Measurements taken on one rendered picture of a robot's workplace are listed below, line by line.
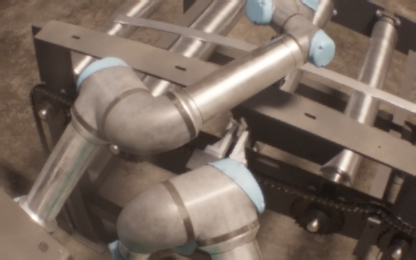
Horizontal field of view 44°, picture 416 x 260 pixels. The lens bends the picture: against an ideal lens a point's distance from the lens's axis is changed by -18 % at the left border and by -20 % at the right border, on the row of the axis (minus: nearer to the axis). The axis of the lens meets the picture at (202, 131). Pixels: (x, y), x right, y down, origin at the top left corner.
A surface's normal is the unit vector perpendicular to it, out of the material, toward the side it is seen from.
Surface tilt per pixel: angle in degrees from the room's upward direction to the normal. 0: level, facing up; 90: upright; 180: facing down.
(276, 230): 0
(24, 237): 0
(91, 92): 43
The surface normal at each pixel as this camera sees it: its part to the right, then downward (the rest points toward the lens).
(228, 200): 0.26, -0.12
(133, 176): -0.01, -0.66
